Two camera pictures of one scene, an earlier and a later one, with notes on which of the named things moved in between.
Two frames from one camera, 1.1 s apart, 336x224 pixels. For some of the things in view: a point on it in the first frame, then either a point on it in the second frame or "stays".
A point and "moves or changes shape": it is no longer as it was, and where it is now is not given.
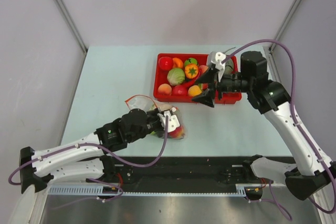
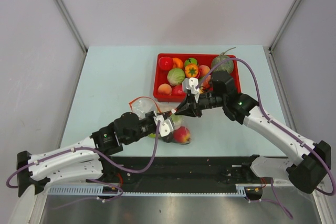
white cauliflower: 165,106 moves or changes shape
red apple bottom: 179,90 stays
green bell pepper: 190,61 stays
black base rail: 186,171 stays
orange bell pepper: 191,71 stays
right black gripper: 207,98 -> 188,108
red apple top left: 165,63 stays
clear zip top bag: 147,104 moves or changes shape
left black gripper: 154,113 stays
